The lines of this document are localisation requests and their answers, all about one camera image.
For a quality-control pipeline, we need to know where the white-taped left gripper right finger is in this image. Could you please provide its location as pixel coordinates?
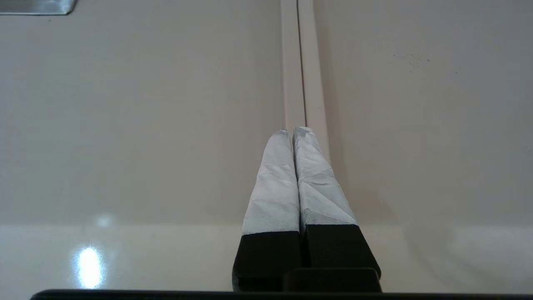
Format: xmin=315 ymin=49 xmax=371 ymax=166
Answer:
xmin=292 ymin=126 xmax=382 ymax=275

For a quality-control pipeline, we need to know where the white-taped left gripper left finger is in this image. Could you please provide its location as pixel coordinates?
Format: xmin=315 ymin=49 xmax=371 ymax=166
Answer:
xmin=232 ymin=129 xmax=303 ymax=292

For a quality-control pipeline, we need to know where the flat steel tray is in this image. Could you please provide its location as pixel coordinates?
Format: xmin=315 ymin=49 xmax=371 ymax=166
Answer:
xmin=0 ymin=0 xmax=79 ymax=15

